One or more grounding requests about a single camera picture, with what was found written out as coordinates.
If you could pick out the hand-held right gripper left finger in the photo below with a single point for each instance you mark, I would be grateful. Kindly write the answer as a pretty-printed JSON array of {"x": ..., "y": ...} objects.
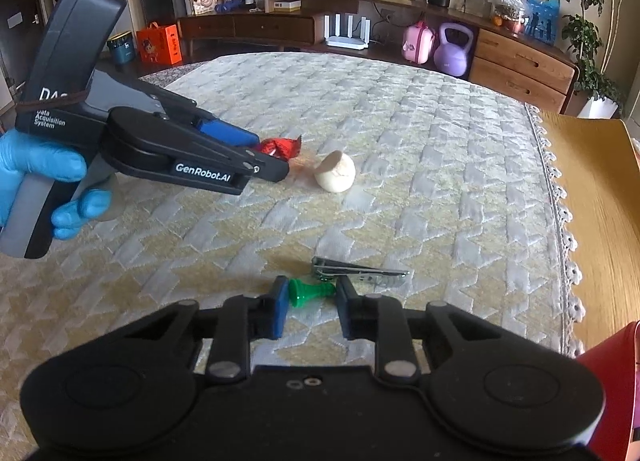
[{"x": 280, "y": 308}]

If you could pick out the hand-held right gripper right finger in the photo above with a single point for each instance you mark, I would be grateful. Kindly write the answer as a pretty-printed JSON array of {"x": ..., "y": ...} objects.
[{"x": 346, "y": 308}]

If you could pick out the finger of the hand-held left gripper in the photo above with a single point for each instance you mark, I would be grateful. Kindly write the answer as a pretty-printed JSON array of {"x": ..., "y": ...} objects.
[
  {"x": 225, "y": 130},
  {"x": 220, "y": 168}
]

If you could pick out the green plastic pawn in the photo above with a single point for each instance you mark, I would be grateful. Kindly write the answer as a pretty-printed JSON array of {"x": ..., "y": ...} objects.
[{"x": 300, "y": 293}]

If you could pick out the red candy wrapper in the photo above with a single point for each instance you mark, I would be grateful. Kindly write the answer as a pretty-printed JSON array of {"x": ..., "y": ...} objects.
[{"x": 280, "y": 147}]

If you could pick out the red tin box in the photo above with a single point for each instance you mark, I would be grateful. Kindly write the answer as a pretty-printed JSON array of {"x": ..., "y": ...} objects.
[{"x": 615, "y": 361}]

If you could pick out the person's left hand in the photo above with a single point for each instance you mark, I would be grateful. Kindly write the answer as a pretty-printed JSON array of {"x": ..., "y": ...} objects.
[{"x": 40, "y": 156}]

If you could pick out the metal nail clipper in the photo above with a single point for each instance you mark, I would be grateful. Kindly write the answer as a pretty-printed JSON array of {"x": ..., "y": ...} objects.
[{"x": 350, "y": 271}]

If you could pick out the teal bucket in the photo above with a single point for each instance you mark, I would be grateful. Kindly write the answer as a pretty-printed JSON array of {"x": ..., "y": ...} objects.
[{"x": 121, "y": 50}]

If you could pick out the grey speckled table cover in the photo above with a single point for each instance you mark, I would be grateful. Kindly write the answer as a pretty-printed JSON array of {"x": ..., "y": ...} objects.
[{"x": 167, "y": 73}]

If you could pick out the orange gift box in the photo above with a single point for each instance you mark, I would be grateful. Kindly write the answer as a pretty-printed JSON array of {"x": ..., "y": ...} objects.
[{"x": 159, "y": 45}]

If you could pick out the beige flat box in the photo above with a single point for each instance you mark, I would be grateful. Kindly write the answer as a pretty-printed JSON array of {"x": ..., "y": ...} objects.
[{"x": 282, "y": 4}]

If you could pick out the white router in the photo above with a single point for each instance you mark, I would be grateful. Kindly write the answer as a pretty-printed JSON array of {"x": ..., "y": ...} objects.
[{"x": 346, "y": 42}]

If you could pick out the small pink suitcase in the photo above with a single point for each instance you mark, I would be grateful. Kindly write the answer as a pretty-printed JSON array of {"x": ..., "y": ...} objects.
[{"x": 419, "y": 43}]

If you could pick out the purple kettlebell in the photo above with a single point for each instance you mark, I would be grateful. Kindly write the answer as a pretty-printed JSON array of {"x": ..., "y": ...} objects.
[{"x": 452, "y": 58}]

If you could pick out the wooden sideboard cabinet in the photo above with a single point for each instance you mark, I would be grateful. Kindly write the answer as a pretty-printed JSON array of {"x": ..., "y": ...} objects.
[{"x": 520, "y": 66}]

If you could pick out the clear plastic bag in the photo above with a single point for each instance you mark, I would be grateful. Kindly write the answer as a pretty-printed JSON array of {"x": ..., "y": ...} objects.
[{"x": 507, "y": 6}]

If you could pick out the white plant pot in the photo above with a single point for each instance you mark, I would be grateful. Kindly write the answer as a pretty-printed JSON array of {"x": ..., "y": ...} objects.
[{"x": 599, "y": 107}]

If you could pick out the tall green houseplant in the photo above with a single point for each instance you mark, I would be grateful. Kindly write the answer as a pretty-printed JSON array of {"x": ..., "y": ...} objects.
[{"x": 585, "y": 31}]

